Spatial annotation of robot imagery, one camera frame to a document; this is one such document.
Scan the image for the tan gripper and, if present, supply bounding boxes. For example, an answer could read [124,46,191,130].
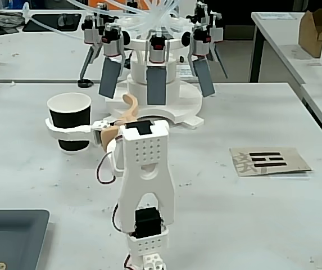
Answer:
[44,94,139,152]

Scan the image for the black paper cup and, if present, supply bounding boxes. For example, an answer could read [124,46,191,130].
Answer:
[47,92,92,155]

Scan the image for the small printed label paper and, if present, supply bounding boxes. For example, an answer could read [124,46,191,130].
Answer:
[176,64,193,79]

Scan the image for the grey paddle dispenser unit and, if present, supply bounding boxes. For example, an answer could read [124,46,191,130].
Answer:
[98,22,125,100]
[205,10,229,79]
[145,33,169,107]
[78,12,103,82]
[188,24,216,98]

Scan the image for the white round dispenser stand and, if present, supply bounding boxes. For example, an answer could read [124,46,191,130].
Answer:
[104,36,205,130]

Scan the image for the black flat mat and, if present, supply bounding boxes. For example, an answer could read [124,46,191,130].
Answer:
[22,12,83,33]

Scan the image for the clear tube bundle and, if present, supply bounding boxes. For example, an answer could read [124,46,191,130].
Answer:
[22,0,195,34]

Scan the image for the grey plastic tray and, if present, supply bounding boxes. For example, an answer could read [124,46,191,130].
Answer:
[0,208,51,270]

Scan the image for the dark table leg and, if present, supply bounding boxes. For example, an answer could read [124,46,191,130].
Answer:
[249,25,265,83]

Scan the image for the printed cardboard card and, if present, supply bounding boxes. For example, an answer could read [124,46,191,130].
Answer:
[229,146,313,178]

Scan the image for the brown cardboard box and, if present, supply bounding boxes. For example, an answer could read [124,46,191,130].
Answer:
[298,10,322,59]

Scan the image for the black red elbow cable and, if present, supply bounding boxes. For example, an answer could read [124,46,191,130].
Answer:
[97,146,124,186]

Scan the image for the black red shoulder cable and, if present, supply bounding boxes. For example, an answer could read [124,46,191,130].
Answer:
[112,201,124,233]

